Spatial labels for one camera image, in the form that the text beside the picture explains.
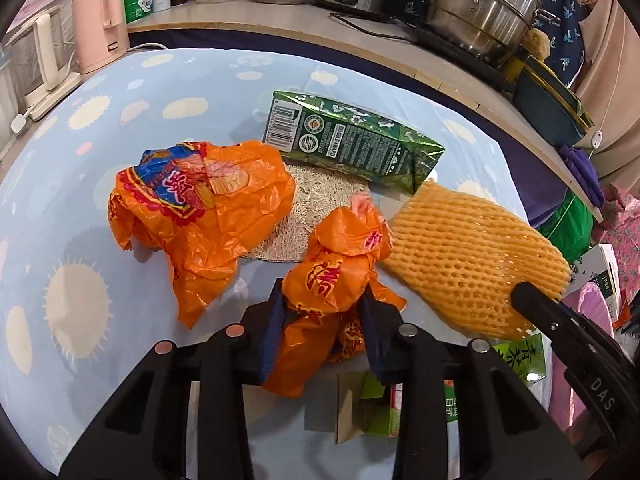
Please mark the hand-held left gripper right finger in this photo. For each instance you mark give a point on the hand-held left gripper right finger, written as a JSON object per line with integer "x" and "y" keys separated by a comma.
{"x": 375, "y": 340}

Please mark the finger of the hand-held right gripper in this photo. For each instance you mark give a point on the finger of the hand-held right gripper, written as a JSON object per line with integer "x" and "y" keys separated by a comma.
{"x": 540, "y": 310}

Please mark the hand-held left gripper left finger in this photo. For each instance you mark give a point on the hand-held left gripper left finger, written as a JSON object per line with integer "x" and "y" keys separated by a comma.
{"x": 272, "y": 330}

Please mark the purple trash bin with liner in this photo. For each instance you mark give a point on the purple trash bin with liner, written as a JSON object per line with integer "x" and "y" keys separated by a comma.
{"x": 595, "y": 305}

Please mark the small orange plastic bag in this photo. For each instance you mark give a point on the small orange plastic bag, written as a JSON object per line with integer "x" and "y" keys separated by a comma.
{"x": 330, "y": 270}

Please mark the orange foam fruit net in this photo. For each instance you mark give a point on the orange foam fruit net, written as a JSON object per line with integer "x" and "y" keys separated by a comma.
{"x": 460, "y": 260}

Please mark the light green cardboard box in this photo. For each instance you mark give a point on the light green cardboard box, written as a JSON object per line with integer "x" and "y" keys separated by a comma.
{"x": 380, "y": 415}

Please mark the green plastic bag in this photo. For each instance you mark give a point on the green plastic bag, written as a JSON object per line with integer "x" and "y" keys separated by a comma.
{"x": 570, "y": 230}

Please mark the large orange plastic bag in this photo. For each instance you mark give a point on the large orange plastic bag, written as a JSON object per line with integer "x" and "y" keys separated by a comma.
{"x": 210, "y": 240}

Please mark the purple table cover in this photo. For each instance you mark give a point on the purple table cover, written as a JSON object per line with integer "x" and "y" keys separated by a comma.
{"x": 545, "y": 200}

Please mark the pink floral cloth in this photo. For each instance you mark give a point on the pink floral cloth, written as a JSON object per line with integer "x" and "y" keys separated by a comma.
{"x": 622, "y": 230}

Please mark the beige woven fibre pad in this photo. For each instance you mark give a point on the beige woven fibre pad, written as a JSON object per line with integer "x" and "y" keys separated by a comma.
{"x": 305, "y": 210}

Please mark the purple towel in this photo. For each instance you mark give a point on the purple towel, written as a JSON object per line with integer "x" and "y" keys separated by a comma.
{"x": 580, "y": 170}

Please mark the dark green drink carton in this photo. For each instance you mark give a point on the dark green drink carton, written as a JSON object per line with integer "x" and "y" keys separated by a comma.
{"x": 350, "y": 140}

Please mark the beige curtain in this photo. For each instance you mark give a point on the beige curtain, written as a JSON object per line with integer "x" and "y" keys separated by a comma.
{"x": 615, "y": 85}

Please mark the brown sponge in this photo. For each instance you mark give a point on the brown sponge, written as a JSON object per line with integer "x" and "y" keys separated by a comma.
{"x": 537, "y": 42}

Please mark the black induction cooker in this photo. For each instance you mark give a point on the black induction cooker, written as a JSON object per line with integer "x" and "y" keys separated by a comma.
{"x": 450, "y": 50}

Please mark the blue floral cloth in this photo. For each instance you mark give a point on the blue floral cloth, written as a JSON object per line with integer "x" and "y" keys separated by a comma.
{"x": 565, "y": 15}

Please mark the stacked steel steamer pot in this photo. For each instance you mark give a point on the stacked steel steamer pot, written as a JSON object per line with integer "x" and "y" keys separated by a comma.
{"x": 480, "y": 10}

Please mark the white power adapter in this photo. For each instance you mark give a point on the white power adapter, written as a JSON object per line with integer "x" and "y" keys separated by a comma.
{"x": 19, "y": 123}

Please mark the pink electric kettle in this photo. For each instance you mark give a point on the pink electric kettle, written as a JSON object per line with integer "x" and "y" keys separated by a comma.
{"x": 100, "y": 25}

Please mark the white tabletop appliance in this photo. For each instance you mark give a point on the white tabletop appliance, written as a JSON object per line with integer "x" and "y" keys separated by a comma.
{"x": 45, "y": 60}

